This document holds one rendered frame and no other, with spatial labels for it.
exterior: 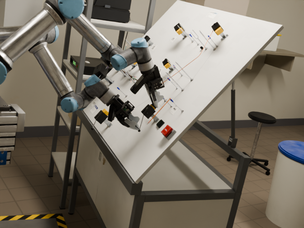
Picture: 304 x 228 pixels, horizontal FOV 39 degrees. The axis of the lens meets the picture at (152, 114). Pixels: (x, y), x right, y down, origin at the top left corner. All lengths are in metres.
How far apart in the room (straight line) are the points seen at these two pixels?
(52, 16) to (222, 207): 1.30
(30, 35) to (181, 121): 0.81
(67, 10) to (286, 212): 2.71
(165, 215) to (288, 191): 1.78
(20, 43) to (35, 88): 2.83
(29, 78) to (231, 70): 2.82
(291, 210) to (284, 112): 3.46
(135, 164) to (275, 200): 2.02
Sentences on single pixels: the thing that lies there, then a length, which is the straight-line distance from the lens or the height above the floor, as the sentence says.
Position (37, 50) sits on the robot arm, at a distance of 2.14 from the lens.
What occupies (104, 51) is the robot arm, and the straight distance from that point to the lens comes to 2.12.
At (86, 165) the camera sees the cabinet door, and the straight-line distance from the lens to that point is 2.96.
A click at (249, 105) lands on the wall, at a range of 6.49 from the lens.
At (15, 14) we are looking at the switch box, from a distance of 4.20.
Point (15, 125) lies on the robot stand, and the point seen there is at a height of 1.06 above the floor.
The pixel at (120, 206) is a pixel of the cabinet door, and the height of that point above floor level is 0.62.
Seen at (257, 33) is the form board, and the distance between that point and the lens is 2.24.
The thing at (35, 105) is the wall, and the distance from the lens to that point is 4.68.
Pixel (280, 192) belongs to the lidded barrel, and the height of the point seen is 0.29.
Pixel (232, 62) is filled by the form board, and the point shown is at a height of 1.47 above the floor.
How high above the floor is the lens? 1.76
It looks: 16 degrees down
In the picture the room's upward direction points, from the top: 11 degrees clockwise
